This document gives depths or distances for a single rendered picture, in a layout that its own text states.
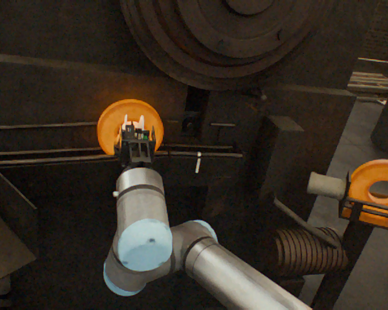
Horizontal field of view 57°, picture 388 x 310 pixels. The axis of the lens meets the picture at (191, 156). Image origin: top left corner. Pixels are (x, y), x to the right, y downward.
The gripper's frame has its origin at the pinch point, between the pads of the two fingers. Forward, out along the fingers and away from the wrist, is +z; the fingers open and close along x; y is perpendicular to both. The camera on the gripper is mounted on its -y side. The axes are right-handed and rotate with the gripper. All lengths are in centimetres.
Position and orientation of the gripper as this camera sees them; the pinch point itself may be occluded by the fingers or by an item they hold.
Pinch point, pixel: (131, 124)
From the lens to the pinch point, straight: 87.5
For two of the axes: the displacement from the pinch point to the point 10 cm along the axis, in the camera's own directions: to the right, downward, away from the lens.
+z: -1.8, -7.1, 6.9
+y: 2.1, -7.1, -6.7
